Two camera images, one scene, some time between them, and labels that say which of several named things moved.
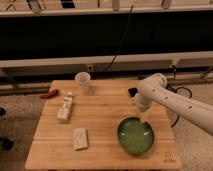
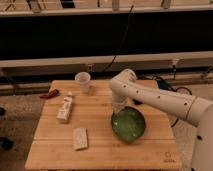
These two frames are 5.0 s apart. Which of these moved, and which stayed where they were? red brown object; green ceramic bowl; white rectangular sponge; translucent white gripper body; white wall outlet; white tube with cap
Moved: green ceramic bowl; translucent white gripper body
Stayed: red brown object; white tube with cap; white wall outlet; white rectangular sponge
